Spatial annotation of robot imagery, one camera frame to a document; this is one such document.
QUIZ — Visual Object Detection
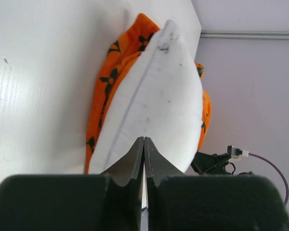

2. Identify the right aluminium frame post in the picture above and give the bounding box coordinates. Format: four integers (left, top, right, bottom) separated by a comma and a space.
200, 30, 289, 40

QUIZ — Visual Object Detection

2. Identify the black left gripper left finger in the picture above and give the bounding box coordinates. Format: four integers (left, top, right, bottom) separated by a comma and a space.
0, 137, 144, 231

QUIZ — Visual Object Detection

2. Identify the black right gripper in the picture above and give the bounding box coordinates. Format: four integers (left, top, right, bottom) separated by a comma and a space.
191, 152, 231, 175

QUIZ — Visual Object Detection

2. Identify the white pillow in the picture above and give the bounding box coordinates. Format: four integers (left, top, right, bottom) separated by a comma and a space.
89, 20, 203, 174

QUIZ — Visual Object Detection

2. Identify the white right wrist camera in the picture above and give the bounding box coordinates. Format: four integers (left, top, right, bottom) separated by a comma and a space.
227, 145, 249, 160

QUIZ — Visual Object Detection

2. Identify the orange black patterned pillowcase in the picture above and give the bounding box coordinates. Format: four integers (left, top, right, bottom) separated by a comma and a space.
85, 13, 211, 174

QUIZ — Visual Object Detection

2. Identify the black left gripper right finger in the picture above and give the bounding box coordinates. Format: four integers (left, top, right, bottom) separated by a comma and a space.
144, 137, 289, 231

